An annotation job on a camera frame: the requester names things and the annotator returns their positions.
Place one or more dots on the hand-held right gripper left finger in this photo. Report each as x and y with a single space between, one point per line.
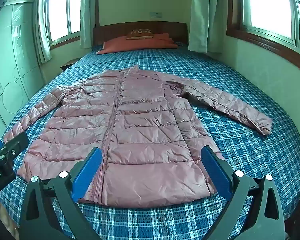
88 172

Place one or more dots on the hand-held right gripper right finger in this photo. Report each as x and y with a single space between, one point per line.
215 171

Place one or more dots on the pink puffer jacket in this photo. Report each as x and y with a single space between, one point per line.
140 142

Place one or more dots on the bed with blue plaid sheet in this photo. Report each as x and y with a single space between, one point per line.
240 155

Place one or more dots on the white wardrobe with circle pattern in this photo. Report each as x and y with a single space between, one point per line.
10 62

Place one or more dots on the dark wooden nightstand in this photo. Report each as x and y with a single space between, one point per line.
68 65

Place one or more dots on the orange pillow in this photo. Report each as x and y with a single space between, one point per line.
140 45

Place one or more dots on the small white-framed window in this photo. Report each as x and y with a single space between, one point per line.
62 10

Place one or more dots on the dark wooden headboard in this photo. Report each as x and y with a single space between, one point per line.
110 31

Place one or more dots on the brown patterned cushion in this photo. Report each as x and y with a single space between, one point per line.
139 33

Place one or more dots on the large wood-silled window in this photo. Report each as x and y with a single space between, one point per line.
270 7

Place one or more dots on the wall socket plate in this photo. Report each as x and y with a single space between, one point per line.
156 14

